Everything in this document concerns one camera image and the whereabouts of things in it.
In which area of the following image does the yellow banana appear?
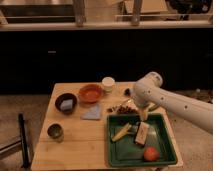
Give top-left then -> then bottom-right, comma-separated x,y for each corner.
112,123 -> 132,142

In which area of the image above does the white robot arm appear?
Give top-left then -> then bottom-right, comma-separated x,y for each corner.
131,72 -> 213,134

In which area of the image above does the green chili pepper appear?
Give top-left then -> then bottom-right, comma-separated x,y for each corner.
148,104 -> 160,112

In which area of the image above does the tan sponge block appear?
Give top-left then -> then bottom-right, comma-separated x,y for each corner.
135,122 -> 149,145

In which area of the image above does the red tomato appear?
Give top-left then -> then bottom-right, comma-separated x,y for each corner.
143,147 -> 160,162

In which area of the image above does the green plastic tray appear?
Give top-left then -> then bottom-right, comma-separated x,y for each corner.
105,112 -> 178,168

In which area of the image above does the white cup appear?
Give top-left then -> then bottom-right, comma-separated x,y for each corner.
102,77 -> 115,92

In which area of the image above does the grey folded cloth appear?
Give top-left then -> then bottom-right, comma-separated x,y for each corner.
81,104 -> 101,120

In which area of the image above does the orange bowl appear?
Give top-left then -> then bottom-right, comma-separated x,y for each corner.
78,84 -> 103,103

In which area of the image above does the grey blue sponge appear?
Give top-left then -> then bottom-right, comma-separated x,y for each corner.
60,99 -> 73,111

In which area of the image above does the dark brown bowl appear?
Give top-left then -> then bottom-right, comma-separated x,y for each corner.
55,93 -> 77,115

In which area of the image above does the dark metal cup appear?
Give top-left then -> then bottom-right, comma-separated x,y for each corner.
47,124 -> 64,143

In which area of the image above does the black metal stand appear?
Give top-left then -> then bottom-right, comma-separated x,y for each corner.
0,114 -> 31,169

